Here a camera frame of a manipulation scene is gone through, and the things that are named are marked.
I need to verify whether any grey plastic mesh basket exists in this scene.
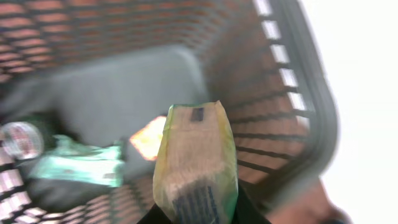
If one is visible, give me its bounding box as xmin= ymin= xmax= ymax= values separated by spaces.
xmin=1 ymin=0 xmax=338 ymax=216

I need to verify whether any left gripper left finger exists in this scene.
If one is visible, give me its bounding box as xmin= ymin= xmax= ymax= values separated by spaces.
xmin=137 ymin=203 xmax=171 ymax=224

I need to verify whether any yellow white snack bag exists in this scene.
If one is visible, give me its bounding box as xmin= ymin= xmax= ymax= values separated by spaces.
xmin=153 ymin=101 xmax=238 ymax=224

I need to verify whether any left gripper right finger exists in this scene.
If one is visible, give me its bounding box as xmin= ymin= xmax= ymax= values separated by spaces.
xmin=231 ymin=184 xmax=271 ymax=224

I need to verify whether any green round-logo box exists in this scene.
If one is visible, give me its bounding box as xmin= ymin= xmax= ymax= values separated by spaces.
xmin=1 ymin=122 xmax=44 ymax=160

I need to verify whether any light green wrapper pack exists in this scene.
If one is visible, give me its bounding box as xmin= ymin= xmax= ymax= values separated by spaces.
xmin=29 ymin=135 xmax=124 ymax=188

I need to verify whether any orange tissue pack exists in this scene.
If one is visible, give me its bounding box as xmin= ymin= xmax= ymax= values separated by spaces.
xmin=129 ymin=116 xmax=167 ymax=161

